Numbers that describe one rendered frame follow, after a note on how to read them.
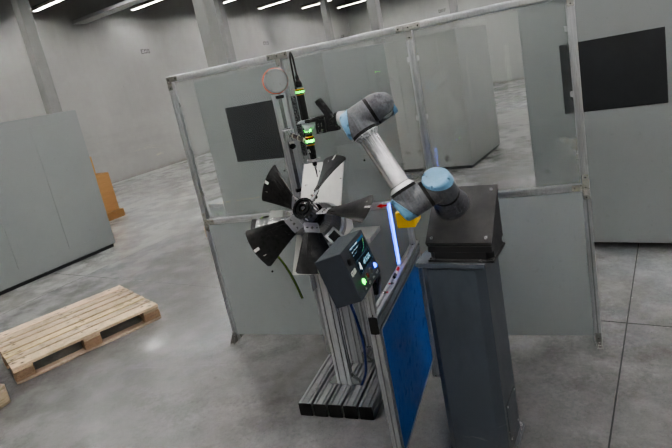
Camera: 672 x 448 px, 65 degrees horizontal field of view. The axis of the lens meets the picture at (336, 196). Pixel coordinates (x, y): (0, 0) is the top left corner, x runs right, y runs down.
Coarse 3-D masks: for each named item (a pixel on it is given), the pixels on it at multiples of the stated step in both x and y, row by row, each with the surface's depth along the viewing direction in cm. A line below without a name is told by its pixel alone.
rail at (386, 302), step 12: (408, 252) 285; (408, 264) 272; (396, 276) 254; (408, 276) 270; (384, 288) 243; (396, 288) 248; (384, 300) 231; (396, 300) 246; (384, 312) 227; (372, 324) 218; (384, 324) 225
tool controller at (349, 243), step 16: (336, 240) 205; (352, 240) 195; (336, 256) 183; (352, 256) 190; (368, 256) 202; (320, 272) 187; (336, 272) 185; (352, 272) 185; (368, 272) 197; (336, 288) 186; (352, 288) 184; (368, 288) 192; (336, 304) 188
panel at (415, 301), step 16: (416, 272) 293; (416, 288) 290; (400, 304) 257; (416, 304) 287; (400, 320) 255; (416, 320) 283; (384, 336) 229; (400, 336) 252; (416, 336) 280; (400, 352) 249; (416, 352) 277; (432, 352) 310; (400, 368) 247; (416, 368) 274; (400, 384) 244; (416, 384) 271; (400, 400) 242; (416, 400) 268; (400, 416) 240; (416, 416) 264
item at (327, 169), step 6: (330, 156) 289; (336, 156) 283; (342, 156) 278; (324, 162) 292; (330, 162) 284; (336, 162) 278; (342, 162) 275; (324, 168) 288; (330, 168) 279; (324, 174) 280; (330, 174) 275; (318, 180) 287; (324, 180) 275; (318, 186) 277
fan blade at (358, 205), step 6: (366, 198) 270; (372, 198) 268; (348, 204) 271; (354, 204) 269; (360, 204) 266; (366, 204) 265; (330, 210) 268; (336, 210) 267; (342, 210) 265; (348, 210) 264; (354, 210) 262; (360, 210) 261; (366, 210) 260; (342, 216) 261; (348, 216) 260; (354, 216) 258; (360, 216) 258; (360, 222) 255
